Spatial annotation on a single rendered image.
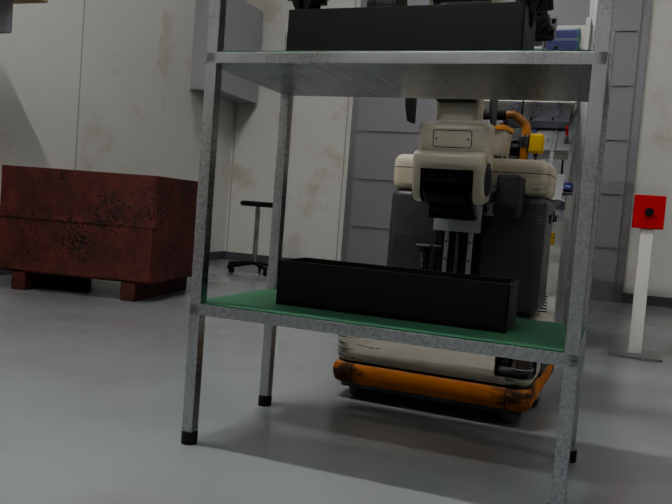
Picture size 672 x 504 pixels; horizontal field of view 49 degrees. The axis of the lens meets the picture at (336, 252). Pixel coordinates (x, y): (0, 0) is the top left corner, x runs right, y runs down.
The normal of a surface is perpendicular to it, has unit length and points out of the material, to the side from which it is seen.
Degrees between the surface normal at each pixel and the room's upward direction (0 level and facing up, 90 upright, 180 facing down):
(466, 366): 90
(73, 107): 90
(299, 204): 90
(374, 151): 90
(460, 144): 98
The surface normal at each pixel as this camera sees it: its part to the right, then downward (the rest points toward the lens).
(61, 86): 0.93, 0.09
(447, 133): -0.39, 0.17
